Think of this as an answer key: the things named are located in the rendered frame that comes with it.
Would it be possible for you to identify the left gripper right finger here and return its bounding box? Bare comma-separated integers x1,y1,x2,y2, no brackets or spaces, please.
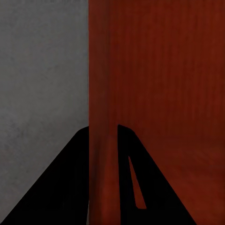
118,125,197,225

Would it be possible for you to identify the storage box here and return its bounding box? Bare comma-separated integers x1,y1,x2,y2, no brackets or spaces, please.
89,0,225,225

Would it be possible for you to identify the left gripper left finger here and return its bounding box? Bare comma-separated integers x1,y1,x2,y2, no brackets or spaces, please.
0,126,89,225

